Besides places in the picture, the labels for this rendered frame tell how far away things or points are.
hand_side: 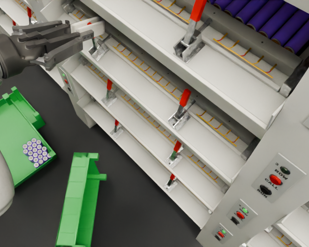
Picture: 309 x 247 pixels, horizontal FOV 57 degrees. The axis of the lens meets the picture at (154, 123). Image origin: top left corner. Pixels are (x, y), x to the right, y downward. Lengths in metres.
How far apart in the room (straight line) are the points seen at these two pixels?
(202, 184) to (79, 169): 0.40
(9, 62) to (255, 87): 0.40
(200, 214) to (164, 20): 0.62
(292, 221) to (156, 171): 0.51
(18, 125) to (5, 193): 0.75
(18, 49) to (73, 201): 0.49
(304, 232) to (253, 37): 0.33
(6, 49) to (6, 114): 0.73
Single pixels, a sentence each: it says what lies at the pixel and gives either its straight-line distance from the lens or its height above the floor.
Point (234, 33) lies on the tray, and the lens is 0.42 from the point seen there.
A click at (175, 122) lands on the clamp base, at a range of 0.59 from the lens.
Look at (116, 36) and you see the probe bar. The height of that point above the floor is 0.58.
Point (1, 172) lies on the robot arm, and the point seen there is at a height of 0.62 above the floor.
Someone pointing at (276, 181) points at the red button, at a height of 0.66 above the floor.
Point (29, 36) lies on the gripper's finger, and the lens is 0.61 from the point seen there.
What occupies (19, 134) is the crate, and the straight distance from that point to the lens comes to 1.24.
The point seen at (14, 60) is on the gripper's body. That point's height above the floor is 0.68.
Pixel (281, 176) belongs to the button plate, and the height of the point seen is 0.67.
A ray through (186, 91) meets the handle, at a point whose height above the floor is 0.63.
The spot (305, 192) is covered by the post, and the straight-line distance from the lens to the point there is 0.43.
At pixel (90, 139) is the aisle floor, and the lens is 1.21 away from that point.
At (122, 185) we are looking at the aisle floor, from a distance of 1.11.
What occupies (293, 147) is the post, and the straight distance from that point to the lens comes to 0.38.
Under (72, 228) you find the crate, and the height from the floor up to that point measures 0.20.
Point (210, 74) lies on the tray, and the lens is 0.41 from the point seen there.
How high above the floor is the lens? 1.04
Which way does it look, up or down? 58 degrees down
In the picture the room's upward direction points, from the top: straight up
